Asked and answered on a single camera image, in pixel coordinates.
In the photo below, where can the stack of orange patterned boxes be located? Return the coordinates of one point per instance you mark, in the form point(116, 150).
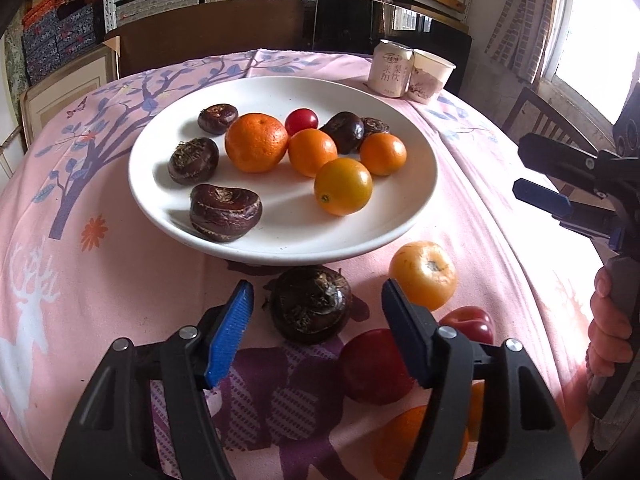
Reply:
point(60, 2)

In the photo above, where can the orange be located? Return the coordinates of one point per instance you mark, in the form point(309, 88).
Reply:
point(475, 410)

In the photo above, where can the beige drink can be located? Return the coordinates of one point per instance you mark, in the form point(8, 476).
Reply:
point(390, 67)

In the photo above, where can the large orange mandarin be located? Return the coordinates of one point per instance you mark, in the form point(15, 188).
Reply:
point(256, 142)

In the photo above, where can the mottled leaning panel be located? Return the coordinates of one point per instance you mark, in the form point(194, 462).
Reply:
point(12, 62)

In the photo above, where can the framed picture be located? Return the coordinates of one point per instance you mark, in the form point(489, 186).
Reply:
point(65, 90)

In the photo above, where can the black glossy cabinet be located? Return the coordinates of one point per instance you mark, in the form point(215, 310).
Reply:
point(350, 25)

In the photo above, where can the brick patterned curtain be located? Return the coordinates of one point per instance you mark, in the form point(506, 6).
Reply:
point(525, 15)

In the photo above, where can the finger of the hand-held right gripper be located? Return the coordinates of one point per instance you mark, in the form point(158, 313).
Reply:
point(555, 154)
point(542, 196)

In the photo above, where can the dark water chestnut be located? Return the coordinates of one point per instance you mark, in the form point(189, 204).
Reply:
point(376, 126)
point(193, 160)
point(345, 131)
point(217, 118)
point(225, 211)
point(310, 304)

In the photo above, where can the stack of blue patterned boxes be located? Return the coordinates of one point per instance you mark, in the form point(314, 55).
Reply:
point(60, 40)

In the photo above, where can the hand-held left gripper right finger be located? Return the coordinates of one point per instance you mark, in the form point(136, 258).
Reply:
point(405, 330)

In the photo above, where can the dark wooden chair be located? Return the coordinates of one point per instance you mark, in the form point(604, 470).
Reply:
point(530, 115)

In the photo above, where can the white paper cup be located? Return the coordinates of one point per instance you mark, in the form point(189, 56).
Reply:
point(430, 77)

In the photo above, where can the bright window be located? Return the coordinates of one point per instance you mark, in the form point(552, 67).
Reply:
point(600, 35)

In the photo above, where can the stack of grey patterned boxes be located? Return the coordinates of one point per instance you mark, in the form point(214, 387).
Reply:
point(160, 2)

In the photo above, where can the small orange mandarin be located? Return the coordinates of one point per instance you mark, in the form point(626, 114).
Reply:
point(382, 154)

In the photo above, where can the person's right hand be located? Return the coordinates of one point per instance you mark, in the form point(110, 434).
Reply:
point(607, 325)

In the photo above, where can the orange tomato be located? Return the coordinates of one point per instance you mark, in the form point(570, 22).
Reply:
point(423, 275)

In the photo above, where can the yellow citrus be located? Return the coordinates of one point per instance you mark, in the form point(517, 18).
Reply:
point(343, 186)

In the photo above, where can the white ceramic plate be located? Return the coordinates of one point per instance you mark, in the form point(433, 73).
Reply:
point(290, 230)

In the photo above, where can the red cherry tomato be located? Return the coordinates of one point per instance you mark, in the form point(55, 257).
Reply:
point(301, 121)

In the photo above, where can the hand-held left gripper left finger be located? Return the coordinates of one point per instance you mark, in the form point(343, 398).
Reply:
point(230, 330)

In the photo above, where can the brown wooden board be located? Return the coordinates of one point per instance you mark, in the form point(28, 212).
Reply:
point(210, 35)

